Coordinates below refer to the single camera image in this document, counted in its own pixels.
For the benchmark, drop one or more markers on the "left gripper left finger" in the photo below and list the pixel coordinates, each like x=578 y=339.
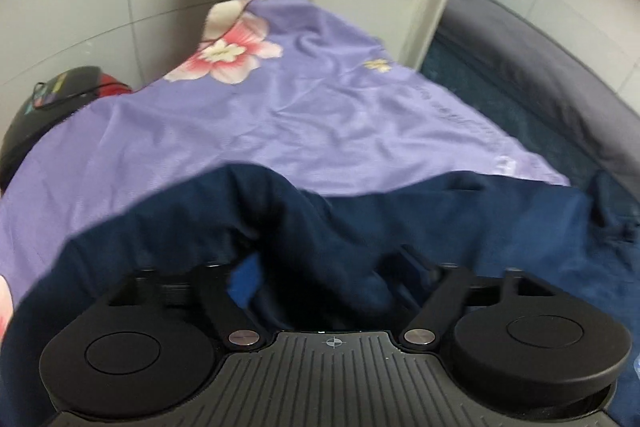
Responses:
x=148 y=346

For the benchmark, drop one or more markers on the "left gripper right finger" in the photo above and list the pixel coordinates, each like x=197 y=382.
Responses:
x=516 y=340

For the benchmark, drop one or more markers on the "navy blue jacket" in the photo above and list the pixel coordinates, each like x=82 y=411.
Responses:
x=329 y=263

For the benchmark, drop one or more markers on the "teal bed cover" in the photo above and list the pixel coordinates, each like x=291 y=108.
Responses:
x=483 y=89

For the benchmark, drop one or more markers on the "black red helmet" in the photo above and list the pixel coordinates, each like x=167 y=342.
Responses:
x=50 y=103

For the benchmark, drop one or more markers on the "purple floral bed sheet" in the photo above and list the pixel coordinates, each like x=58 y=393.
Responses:
x=279 y=83

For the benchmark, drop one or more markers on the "grey mattress pad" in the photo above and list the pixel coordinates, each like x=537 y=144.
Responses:
x=548 y=79

